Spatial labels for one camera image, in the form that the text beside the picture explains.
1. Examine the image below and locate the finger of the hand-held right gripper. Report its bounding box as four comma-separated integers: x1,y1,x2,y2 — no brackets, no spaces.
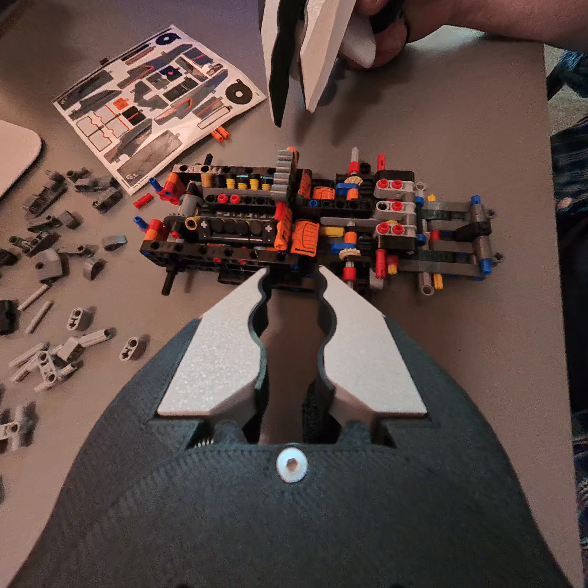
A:
259,0,306,128
299,0,358,114

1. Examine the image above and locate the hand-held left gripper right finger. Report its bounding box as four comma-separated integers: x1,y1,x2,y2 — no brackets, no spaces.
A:
302,266,427,443

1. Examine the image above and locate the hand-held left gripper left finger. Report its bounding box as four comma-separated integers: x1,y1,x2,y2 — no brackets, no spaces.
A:
157,267,271,443

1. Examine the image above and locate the lego technic car chassis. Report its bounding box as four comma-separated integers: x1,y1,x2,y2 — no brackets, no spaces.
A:
133,146,505,297

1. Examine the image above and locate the person's right forearm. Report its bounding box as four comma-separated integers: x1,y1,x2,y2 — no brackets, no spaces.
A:
459,0,588,49

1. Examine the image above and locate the lego sticker sheet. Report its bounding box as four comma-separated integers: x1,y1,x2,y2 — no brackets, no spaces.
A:
52,24,268,196

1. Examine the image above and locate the pile of grey lego pieces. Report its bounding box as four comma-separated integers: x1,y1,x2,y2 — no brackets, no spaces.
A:
0,168,128,453

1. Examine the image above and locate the person's right hand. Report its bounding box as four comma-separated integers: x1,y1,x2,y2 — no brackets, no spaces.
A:
360,0,462,70

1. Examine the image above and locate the dark cloth garment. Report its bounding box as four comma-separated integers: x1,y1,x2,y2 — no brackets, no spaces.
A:
556,211,588,414

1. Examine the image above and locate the person in plaid shirt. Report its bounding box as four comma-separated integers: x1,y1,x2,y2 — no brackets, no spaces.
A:
546,48,588,522

